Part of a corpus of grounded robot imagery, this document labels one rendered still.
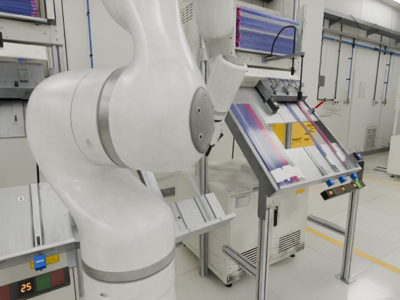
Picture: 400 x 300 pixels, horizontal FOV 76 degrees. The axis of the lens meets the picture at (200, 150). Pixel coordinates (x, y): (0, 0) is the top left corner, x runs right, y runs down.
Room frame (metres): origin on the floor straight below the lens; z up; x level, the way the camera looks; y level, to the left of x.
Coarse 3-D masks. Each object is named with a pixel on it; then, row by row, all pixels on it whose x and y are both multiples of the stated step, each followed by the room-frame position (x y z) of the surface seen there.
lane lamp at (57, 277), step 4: (52, 272) 0.57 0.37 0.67; (56, 272) 0.58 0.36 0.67; (60, 272) 0.58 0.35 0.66; (52, 276) 0.57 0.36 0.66; (56, 276) 0.57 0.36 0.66; (60, 276) 0.57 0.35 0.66; (52, 280) 0.56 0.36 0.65; (56, 280) 0.56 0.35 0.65; (60, 280) 0.57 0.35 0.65; (64, 280) 0.57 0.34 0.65; (52, 284) 0.56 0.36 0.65; (56, 284) 0.56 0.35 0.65; (60, 284) 0.56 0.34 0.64
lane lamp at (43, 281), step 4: (36, 276) 0.56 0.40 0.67; (40, 276) 0.56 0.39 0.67; (44, 276) 0.56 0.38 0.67; (48, 276) 0.56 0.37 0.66; (36, 280) 0.55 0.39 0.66; (40, 280) 0.55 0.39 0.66; (44, 280) 0.56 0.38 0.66; (48, 280) 0.56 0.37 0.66; (36, 284) 0.55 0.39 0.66; (40, 284) 0.55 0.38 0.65; (44, 284) 0.55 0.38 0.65; (48, 284) 0.55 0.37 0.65; (40, 288) 0.54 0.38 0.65; (44, 288) 0.54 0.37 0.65; (48, 288) 0.55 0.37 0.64
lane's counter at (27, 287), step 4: (24, 280) 0.54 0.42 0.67; (28, 280) 0.55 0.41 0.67; (32, 280) 0.55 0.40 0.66; (20, 284) 0.54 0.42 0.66; (24, 284) 0.54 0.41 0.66; (28, 284) 0.54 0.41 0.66; (32, 284) 0.54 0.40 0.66; (20, 288) 0.53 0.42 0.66; (24, 288) 0.53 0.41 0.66; (28, 288) 0.53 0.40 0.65; (32, 288) 0.54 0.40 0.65; (20, 292) 0.52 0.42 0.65; (24, 292) 0.53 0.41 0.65; (28, 292) 0.53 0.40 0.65; (32, 292) 0.53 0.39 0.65
